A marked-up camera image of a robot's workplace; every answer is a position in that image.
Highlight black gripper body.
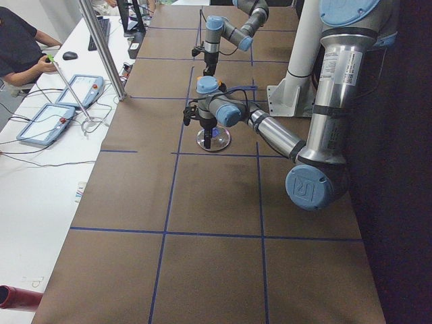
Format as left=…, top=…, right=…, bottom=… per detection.
left=205, top=52, right=218, bottom=70
left=199, top=117, right=216, bottom=130

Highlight black computer mouse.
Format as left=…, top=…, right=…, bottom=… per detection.
left=62, top=51, right=78, bottom=61

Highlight dark blue saucepan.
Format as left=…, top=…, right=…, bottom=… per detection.
left=221, top=85, right=257, bottom=101

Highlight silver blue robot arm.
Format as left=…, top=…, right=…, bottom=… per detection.
left=184, top=1, right=400, bottom=211
left=203, top=1, right=269, bottom=76

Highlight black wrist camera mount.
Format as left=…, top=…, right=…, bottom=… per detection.
left=183, top=105, right=199, bottom=126
left=191, top=46, right=205, bottom=57

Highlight red cylinder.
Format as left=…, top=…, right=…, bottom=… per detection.
left=1, top=286, right=43, bottom=312

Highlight teach pendant near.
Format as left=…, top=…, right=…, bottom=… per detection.
left=16, top=103, right=76, bottom=146

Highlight person in black shirt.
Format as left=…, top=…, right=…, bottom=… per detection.
left=1, top=7, right=61, bottom=86

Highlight aluminium frame post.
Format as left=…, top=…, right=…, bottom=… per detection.
left=78, top=0, right=126, bottom=101

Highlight white pedestal column base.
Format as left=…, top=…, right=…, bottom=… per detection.
left=267, top=0, right=323, bottom=117

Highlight teach pendant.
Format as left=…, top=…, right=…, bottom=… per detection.
left=16, top=103, right=76, bottom=146
left=55, top=74, right=105, bottom=109

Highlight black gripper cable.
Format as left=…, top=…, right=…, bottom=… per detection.
left=187, top=88, right=252, bottom=117
left=198, top=9, right=240, bottom=57

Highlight black keyboard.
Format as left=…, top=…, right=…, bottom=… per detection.
left=87, top=18, right=111, bottom=52

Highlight glass pot lid blue knob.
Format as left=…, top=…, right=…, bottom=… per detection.
left=196, top=126, right=231, bottom=151

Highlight long metal rod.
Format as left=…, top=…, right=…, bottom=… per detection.
left=49, top=56, right=93, bottom=122

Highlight teach pendant far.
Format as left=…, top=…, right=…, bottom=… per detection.
left=55, top=74, right=105, bottom=109

